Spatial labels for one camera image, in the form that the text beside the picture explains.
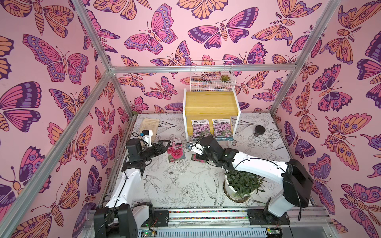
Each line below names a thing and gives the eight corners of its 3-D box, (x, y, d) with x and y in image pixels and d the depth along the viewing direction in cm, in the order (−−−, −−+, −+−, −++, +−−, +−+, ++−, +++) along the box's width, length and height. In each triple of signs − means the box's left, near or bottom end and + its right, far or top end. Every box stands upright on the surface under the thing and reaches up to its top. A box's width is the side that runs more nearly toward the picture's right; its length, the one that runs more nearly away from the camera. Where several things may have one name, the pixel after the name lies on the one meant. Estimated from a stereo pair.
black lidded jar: (254, 137, 108) (256, 133, 104) (252, 129, 112) (254, 125, 108) (264, 137, 108) (267, 133, 104) (261, 129, 112) (263, 125, 108)
